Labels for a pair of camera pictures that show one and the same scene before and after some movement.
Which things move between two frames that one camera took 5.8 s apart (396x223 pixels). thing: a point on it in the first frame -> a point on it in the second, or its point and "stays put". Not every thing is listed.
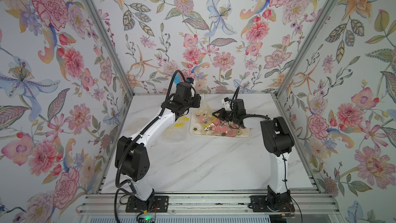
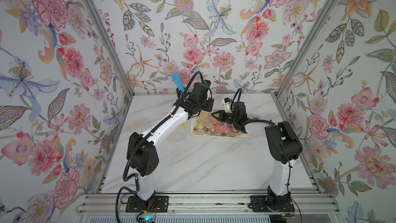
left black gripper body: [192, 101] -> [204, 104]
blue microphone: [177, 79] stays put
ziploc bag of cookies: [177, 131] stays put
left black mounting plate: [158, 204] stays put
